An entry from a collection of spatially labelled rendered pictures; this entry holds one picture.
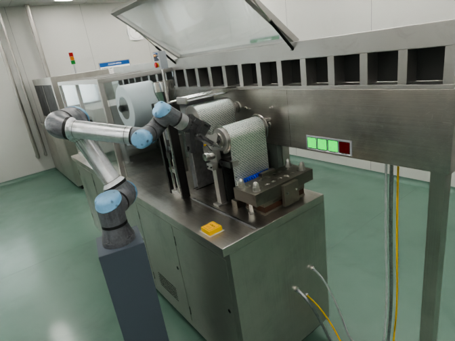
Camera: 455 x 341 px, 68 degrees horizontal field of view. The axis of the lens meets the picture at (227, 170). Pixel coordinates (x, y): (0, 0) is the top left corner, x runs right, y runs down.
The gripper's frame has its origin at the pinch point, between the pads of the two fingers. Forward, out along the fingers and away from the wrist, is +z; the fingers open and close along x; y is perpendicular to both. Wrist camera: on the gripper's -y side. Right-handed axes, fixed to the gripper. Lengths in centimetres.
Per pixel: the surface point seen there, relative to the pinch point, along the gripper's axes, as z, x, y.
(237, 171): 15.0, -7.0, -6.4
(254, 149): 19.3, -7.0, 7.6
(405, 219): 226, -4, 29
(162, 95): -6, 67, 23
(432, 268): 80, -82, -13
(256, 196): 14.5, -26.8, -14.9
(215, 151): 2.6, 0.3, -1.8
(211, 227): 4.5, -18.0, -36.0
